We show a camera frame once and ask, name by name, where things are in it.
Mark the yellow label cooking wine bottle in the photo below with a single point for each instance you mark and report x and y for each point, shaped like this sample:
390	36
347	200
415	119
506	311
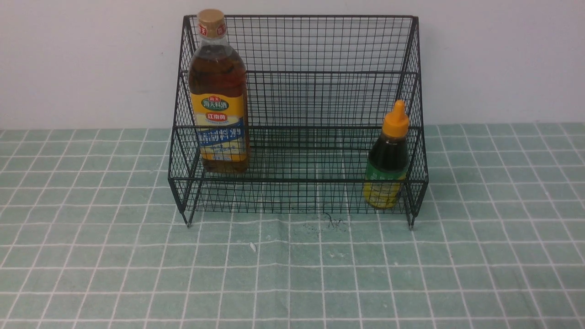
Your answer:
218	87

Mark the small orange cap sauce bottle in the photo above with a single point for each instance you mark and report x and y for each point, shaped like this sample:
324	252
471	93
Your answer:
388	160

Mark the green checkered tablecloth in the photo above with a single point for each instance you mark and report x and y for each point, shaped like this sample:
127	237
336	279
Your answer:
91	239

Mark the black wire mesh rack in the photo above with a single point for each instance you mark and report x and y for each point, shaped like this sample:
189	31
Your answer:
318	87

